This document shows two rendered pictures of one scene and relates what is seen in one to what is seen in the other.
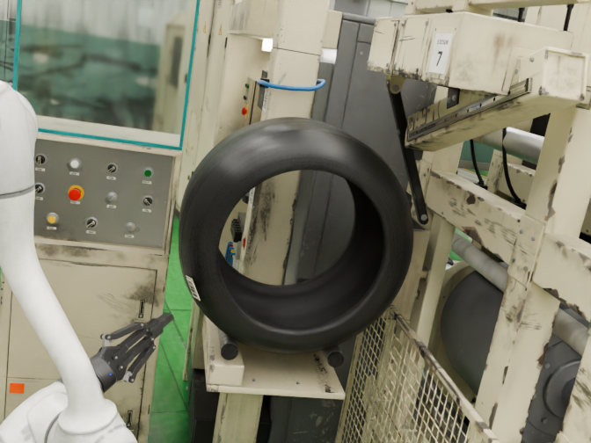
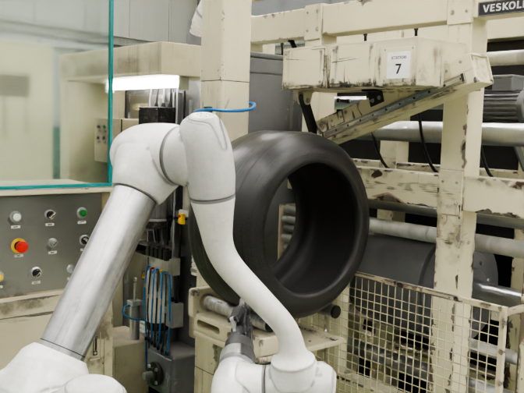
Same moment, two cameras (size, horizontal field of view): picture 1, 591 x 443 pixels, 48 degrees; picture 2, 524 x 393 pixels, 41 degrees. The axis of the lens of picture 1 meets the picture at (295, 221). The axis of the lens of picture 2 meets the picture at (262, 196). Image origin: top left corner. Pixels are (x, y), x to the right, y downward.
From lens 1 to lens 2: 118 cm
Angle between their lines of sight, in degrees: 29
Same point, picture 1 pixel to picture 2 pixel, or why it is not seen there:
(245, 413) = not seen: outside the picture
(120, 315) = not seen: hidden behind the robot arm
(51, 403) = (246, 367)
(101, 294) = not seen: hidden behind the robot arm
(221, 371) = (267, 343)
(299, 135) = (299, 139)
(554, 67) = (476, 65)
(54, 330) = (269, 295)
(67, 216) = (12, 271)
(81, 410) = (299, 352)
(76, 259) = (31, 312)
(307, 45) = (240, 75)
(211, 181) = (249, 185)
